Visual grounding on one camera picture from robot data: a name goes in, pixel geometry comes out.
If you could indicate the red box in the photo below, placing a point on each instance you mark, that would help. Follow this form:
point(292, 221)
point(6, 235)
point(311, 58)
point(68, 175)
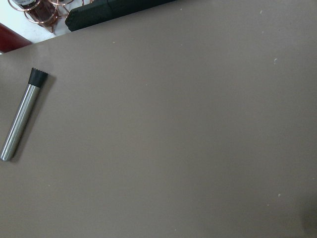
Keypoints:
point(10, 40)

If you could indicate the steel tube black cap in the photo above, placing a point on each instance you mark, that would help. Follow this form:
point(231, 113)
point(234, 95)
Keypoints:
point(36, 80)

